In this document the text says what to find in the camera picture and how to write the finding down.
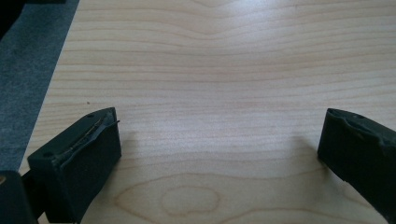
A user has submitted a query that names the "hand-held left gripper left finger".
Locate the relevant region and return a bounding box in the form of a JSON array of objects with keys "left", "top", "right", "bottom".
[{"left": 26, "top": 106, "right": 122, "bottom": 224}]

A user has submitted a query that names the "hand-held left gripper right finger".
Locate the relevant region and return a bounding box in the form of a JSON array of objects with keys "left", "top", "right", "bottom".
[{"left": 317, "top": 107, "right": 396, "bottom": 224}]

